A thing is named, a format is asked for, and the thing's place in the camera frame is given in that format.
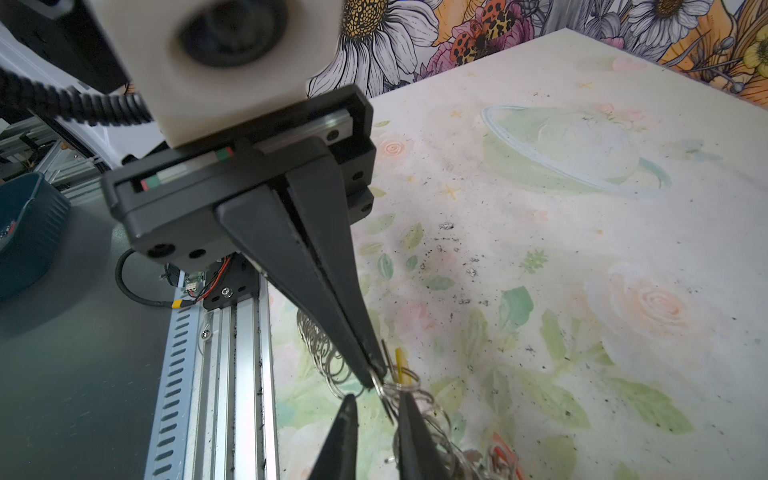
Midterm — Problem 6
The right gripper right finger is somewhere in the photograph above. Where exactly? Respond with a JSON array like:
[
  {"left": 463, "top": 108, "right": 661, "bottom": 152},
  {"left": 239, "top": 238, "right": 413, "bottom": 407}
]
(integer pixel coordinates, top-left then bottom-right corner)
[{"left": 397, "top": 391, "right": 449, "bottom": 480}]

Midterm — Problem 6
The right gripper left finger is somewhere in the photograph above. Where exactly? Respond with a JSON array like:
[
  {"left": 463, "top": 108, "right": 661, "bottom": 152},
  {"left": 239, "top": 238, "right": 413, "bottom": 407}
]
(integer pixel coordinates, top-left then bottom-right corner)
[{"left": 308, "top": 394, "right": 359, "bottom": 480}]

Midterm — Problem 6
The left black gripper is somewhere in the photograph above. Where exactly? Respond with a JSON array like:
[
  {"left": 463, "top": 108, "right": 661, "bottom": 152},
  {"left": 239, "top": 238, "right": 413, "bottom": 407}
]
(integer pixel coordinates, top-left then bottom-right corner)
[{"left": 102, "top": 85, "right": 386, "bottom": 388}]

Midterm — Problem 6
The silver metal keyring plate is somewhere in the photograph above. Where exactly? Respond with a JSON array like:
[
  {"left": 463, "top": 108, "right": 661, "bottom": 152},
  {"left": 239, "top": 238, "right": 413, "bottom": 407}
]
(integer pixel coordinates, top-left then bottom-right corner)
[{"left": 297, "top": 312, "right": 490, "bottom": 479}]

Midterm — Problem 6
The coloured tagged keys bunch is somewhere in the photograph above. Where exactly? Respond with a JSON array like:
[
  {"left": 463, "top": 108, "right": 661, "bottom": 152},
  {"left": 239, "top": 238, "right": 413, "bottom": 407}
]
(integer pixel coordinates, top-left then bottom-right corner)
[{"left": 486, "top": 437, "right": 525, "bottom": 480}]

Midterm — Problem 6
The yellow tagged key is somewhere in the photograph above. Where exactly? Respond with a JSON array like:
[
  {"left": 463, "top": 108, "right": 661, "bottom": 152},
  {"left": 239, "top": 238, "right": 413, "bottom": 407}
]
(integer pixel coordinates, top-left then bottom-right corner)
[{"left": 395, "top": 347, "right": 413, "bottom": 386}]

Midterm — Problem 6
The blue plastic bin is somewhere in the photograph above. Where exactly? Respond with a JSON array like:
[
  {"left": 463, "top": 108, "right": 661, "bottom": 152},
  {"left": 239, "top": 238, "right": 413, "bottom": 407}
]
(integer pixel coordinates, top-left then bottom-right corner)
[{"left": 1, "top": 172, "right": 71, "bottom": 300}]

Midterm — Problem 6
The aluminium front rail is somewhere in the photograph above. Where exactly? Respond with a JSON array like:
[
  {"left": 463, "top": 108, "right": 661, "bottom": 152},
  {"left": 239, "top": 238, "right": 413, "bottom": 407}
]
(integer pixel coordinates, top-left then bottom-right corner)
[{"left": 182, "top": 277, "right": 280, "bottom": 479}]

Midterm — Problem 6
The left white wrist camera housing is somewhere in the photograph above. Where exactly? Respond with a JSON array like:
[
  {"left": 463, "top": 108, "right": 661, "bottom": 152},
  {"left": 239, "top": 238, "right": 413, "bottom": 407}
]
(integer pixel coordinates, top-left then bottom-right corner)
[{"left": 87, "top": 1, "right": 344, "bottom": 147}]

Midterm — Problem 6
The white perforated cable duct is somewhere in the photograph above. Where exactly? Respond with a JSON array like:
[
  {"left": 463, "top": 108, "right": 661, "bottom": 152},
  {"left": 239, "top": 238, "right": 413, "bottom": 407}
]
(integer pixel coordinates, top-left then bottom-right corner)
[{"left": 144, "top": 304, "right": 203, "bottom": 479}]

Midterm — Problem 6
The left black corrugated cable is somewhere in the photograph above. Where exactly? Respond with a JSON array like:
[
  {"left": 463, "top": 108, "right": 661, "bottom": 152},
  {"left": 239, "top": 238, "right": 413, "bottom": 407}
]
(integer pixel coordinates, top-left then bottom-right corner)
[{"left": 0, "top": 65, "right": 154, "bottom": 127}]

